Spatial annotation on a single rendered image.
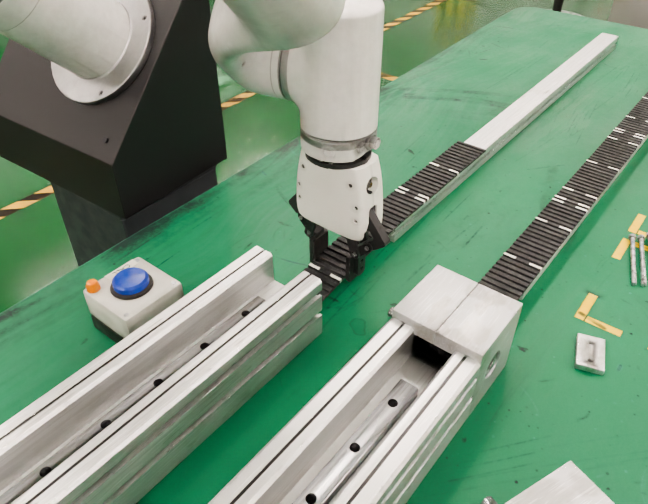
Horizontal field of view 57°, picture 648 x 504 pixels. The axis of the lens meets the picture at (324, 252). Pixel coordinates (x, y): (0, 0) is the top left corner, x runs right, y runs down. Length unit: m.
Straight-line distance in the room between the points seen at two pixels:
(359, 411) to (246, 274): 0.20
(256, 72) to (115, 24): 0.33
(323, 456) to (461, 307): 0.20
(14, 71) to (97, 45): 0.24
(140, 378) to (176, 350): 0.05
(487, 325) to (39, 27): 0.63
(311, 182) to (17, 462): 0.40
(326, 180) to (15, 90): 0.58
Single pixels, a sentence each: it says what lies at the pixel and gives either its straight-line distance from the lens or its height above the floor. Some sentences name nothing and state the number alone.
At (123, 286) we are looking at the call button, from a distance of 0.70.
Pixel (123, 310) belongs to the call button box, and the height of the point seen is 0.84.
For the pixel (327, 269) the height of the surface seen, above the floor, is 0.80.
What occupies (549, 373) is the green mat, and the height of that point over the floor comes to 0.78.
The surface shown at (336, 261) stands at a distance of 0.77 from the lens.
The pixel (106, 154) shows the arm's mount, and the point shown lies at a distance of 0.90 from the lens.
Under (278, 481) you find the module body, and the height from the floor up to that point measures 0.86.
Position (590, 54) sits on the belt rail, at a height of 0.81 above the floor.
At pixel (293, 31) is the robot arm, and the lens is 0.47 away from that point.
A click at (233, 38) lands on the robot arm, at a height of 1.12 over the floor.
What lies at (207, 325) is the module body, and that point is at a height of 0.83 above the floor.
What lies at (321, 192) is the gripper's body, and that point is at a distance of 0.69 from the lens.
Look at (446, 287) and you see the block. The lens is 0.64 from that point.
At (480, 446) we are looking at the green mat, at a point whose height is 0.78.
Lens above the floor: 1.30
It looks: 39 degrees down
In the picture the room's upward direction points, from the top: straight up
